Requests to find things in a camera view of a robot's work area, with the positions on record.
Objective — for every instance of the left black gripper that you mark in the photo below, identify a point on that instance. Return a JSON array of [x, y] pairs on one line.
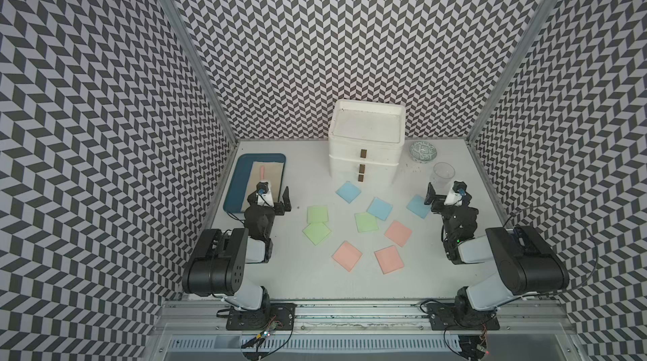
[[278, 205]]

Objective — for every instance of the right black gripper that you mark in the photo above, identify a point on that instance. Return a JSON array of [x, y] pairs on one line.
[[439, 199]]

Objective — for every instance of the blue sticky note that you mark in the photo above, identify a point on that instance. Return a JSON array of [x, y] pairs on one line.
[[418, 207], [380, 209], [348, 192]]

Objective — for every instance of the white bottom drawer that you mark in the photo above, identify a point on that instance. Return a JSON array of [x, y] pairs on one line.
[[364, 175]]

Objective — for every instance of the white drawer cabinet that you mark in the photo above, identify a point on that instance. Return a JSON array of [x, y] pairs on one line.
[[367, 132]]

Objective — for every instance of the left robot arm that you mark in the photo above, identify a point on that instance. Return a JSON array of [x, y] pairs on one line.
[[216, 266]]

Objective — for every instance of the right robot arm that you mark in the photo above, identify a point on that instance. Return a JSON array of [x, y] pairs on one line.
[[525, 263]]

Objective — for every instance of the green sticky note upper left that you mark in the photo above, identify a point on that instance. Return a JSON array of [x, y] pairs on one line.
[[317, 214]]

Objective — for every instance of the green sticky note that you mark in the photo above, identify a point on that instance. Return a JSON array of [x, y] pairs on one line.
[[366, 223], [317, 232], [317, 214]]

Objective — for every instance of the green sticky note lower left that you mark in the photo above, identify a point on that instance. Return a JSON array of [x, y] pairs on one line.
[[317, 232]]

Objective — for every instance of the pink sticky note right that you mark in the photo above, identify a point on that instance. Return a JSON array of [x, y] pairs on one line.
[[398, 233]]

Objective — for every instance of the pink sticky note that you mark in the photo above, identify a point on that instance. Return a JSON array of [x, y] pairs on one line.
[[347, 256], [389, 259], [398, 233]]

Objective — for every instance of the green sticky note centre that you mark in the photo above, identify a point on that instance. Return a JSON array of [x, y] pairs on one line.
[[366, 223]]

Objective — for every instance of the pink sticky note bottom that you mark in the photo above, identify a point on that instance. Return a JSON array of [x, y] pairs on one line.
[[389, 259]]

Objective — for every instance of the pink sticky note left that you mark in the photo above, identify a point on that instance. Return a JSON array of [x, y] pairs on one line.
[[347, 256]]

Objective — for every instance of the clear plastic cup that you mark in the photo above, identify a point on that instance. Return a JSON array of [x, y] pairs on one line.
[[442, 176]]

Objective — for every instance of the beige mat on tray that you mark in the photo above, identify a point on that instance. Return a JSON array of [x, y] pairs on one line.
[[274, 171]]

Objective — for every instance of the blue tray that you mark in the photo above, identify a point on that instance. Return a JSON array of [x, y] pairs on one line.
[[235, 194]]

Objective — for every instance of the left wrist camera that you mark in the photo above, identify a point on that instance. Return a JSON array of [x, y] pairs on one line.
[[263, 194]]

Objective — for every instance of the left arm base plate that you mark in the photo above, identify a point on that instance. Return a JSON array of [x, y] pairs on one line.
[[280, 315]]

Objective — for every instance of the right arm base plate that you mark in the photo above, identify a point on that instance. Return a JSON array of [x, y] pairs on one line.
[[446, 316]]

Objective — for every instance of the aluminium front rail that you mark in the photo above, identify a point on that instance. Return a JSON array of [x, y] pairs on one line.
[[543, 317]]

